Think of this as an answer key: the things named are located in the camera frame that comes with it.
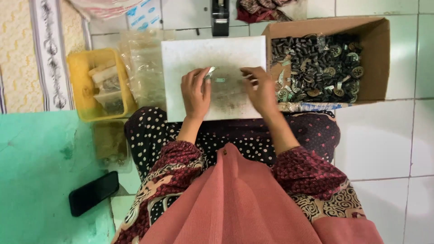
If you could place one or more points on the person's right hand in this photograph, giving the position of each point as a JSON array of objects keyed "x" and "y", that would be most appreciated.
[{"x": 262, "y": 93}]

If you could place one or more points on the green floor mat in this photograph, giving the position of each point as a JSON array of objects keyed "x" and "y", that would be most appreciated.
[{"x": 40, "y": 176}]

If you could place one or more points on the pile of clear plastic bags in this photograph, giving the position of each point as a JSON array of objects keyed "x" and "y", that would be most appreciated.
[{"x": 145, "y": 67}]

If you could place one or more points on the pink striped cloth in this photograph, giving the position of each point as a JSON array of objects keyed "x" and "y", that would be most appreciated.
[{"x": 101, "y": 7}]

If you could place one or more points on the white bag with blue print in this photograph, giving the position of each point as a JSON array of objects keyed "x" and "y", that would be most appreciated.
[{"x": 144, "y": 15}]

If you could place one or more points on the heap of black rubber sleeves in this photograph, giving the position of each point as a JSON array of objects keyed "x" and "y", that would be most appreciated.
[{"x": 315, "y": 67}]

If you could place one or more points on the black polka dot skirt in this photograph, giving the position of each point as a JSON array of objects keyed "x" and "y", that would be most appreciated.
[{"x": 237, "y": 137}]

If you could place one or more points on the black tape dispenser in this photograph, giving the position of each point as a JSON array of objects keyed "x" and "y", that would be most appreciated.
[{"x": 220, "y": 18}]

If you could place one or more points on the clear bags of parts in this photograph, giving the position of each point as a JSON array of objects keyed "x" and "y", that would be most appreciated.
[{"x": 107, "y": 88}]

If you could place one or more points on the person's right fingers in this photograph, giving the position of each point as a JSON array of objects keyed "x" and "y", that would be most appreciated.
[{"x": 252, "y": 75}]

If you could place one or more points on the yellow plastic basket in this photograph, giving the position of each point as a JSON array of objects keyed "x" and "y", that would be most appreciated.
[{"x": 78, "y": 84}]

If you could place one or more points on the brown cardboard box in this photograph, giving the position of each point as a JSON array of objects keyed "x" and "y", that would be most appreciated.
[{"x": 374, "y": 61}]

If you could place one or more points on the pink headscarf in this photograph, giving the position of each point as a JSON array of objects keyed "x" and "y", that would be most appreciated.
[{"x": 237, "y": 206}]

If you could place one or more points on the bent silver metal bracket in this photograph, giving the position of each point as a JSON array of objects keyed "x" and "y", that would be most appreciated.
[{"x": 211, "y": 72}]

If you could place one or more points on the long clear blue printed bag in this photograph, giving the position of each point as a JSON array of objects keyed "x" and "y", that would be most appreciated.
[{"x": 315, "y": 106}]

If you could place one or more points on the person's left hand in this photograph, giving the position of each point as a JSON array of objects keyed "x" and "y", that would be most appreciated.
[{"x": 193, "y": 96}]

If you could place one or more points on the small flat metal plate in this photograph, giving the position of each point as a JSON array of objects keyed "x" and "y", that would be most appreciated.
[{"x": 220, "y": 80}]

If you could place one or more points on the clear plastic container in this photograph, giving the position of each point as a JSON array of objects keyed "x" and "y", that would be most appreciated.
[{"x": 111, "y": 144}]

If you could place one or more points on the white work board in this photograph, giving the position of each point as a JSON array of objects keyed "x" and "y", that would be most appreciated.
[{"x": 223, "y": 54}]

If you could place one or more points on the cream patterned floor mat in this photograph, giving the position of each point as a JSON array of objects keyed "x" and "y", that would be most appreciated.
[{"x": 23, "y": 54}]

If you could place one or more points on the dark red patterned cloth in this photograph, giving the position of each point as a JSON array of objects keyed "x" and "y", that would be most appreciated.
[{"x": 259, "y": 10}]

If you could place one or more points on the black smartphone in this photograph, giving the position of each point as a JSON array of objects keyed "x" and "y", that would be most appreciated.
[{"x": 94, "y": 193}]

